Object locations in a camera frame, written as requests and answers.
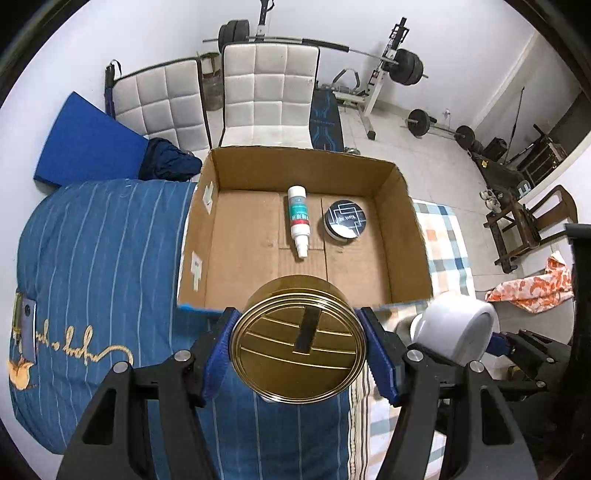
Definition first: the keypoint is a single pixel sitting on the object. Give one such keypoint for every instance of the barbell on floor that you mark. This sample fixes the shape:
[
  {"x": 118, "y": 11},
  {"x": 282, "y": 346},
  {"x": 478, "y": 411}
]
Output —
[{"x": 420, "y": 123}]

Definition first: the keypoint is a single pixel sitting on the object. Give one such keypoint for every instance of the white spray bottle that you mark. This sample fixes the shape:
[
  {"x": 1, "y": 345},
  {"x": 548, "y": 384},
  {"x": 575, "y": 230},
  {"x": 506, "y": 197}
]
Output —
[{"x": 300, "y": 227}]

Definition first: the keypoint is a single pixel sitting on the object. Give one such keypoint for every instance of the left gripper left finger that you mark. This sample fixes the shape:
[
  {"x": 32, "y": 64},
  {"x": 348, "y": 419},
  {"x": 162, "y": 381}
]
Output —
[{"x": 112, "y": 438}]

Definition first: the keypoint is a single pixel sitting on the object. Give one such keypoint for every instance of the white padded chair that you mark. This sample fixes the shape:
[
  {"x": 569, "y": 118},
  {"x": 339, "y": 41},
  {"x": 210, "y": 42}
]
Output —
[
  {"x": 267, "y": 94},
  {"x": 161, "y": 101}
]

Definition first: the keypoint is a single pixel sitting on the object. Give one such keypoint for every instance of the blue striped bed sheet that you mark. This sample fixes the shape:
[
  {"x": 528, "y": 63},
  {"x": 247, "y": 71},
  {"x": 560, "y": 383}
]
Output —
[{"x": 100, "y": 261}]

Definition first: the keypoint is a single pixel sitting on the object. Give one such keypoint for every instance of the barbell on rack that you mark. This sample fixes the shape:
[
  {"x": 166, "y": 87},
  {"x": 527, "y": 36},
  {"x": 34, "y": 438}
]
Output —
[{"x": 400, "y": 65}]

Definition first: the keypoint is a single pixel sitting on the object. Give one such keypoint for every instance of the dark wooden chair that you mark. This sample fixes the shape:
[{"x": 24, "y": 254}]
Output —
[{"x": 556, "y": 207}]

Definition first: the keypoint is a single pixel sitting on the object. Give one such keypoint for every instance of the white padded chair right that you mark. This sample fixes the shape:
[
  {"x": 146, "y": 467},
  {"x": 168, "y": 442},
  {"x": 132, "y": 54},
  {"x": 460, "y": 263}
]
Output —
[{"x": 267, "y": 94}]

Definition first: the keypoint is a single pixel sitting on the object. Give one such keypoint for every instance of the open cardboard box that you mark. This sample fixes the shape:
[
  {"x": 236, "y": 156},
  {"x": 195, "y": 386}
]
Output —
[{"x": 261, "y": 213}]

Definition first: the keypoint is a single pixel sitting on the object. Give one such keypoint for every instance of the orange white patterned cloth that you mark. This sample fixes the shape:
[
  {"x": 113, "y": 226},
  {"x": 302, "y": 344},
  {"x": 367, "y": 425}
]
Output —
[{"x": 539, "y": 293}]

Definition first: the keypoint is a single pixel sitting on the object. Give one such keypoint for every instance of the black round tin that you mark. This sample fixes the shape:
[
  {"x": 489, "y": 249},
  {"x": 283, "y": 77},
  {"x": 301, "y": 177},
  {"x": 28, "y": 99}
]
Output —
[{"x": 345, "y": 221}]

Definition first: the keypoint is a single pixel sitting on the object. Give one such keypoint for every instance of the blue black bench pad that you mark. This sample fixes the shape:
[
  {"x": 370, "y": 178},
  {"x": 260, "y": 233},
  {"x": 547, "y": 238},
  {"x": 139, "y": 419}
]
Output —
[{"x": 325, "y": 122}]

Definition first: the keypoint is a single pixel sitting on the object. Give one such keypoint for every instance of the gold round tin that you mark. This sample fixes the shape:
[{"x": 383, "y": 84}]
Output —
[{"x": 298, "y": 341}]

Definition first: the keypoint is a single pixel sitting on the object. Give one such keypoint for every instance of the smartphone on bed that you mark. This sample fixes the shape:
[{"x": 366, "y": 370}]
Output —
[{"x": 24, "y": 326}]

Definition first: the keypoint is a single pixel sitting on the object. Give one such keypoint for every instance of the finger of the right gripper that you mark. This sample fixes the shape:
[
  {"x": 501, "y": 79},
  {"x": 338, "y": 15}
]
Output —
[
  {"x": 498, "y": 345},
  {"x": 406, "y": 329}
]

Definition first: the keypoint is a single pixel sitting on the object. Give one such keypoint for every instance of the white padded chair left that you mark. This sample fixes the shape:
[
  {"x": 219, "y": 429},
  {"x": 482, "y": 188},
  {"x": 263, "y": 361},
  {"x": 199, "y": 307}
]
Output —
[{"x": 161, "y": 101}]

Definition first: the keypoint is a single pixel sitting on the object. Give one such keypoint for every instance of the dark blue clothing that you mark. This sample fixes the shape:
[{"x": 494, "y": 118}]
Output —
[{"x": 162, "y": 160}]

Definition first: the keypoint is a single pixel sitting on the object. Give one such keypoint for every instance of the plaid checkered cloth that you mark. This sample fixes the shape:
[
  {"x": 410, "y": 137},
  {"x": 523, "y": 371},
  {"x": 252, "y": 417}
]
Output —
[{"x": 371, "y": 417}]

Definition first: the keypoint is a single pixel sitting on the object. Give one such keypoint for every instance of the blue foam mat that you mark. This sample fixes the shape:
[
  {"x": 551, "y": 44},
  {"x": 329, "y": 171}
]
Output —
[{"x": 85, "y": 144}]

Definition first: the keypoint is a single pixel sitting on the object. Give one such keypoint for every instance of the weight bench rack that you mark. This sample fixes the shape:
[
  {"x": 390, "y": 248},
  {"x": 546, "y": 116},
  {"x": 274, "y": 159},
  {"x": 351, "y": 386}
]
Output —
[{"x": 364, "y": 100}]

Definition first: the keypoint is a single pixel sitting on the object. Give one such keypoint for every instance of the white round jar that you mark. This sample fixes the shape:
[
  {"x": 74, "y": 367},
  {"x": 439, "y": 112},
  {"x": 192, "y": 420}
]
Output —
[{"x": 456, "y": 327}]

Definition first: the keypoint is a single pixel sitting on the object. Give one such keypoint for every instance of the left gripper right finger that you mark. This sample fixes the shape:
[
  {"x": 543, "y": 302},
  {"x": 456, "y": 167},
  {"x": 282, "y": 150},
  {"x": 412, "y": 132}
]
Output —
[{"x": 381, "y": 355}]

